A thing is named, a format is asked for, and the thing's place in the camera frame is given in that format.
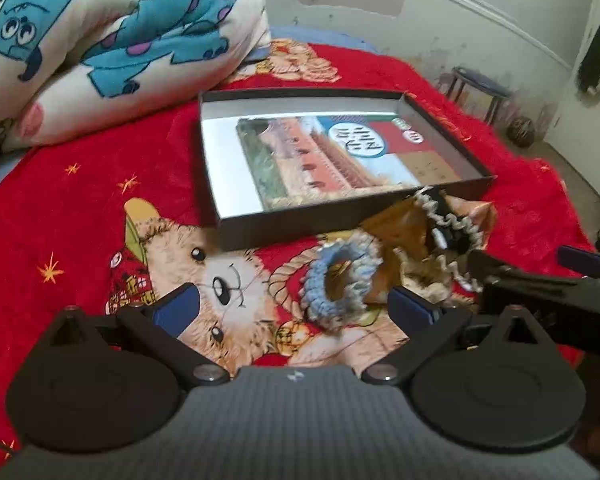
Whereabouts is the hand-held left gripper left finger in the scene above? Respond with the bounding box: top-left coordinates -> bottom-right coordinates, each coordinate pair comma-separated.
41,283 -> 232,387

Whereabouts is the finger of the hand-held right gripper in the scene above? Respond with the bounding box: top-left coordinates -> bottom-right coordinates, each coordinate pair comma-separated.
557,244 -> 600,278
467,248 -> 537,289

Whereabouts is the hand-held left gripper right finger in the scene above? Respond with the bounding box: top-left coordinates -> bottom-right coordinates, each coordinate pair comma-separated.
361,285 -> 552,387

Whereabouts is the beige crochet scrunchie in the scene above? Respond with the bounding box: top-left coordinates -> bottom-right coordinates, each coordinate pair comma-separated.
404,259 -> 452,302

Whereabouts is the brown snack packet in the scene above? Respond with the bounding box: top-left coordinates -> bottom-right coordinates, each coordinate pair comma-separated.
359,198 -> 443,307
460,199 -> 499,252

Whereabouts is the black scrunchie with white trim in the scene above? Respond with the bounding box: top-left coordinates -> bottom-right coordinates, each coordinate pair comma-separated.
413,185 -> 487,294

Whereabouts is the blue crochet scrunchie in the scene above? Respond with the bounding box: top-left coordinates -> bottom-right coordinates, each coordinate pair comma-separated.
299,239 -> 384,332

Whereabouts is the black cardboard box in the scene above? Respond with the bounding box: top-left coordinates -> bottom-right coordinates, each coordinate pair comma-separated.
198,88 -> 498,253

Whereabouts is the red bear print blanket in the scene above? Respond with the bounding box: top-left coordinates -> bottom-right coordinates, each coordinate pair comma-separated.
0,39 -> 598,461

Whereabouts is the dark patterned ball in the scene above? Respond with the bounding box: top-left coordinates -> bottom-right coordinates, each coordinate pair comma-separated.
508,117 -> 536,149

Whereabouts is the white door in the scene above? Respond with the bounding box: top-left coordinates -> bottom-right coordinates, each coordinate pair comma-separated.
545,0 -> 600,201

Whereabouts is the picture cover book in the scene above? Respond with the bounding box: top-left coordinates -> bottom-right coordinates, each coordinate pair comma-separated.
235,114 -> 464,210

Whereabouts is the blue topped metal stool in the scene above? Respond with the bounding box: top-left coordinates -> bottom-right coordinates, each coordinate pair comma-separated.
450,65 -> 514,126

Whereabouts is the monster print quilt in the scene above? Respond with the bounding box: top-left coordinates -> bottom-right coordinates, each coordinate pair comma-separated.
0,0 -> 273,161

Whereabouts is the blue bedsheet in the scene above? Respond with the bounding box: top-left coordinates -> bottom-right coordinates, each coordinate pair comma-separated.
269,24 -> 381,54

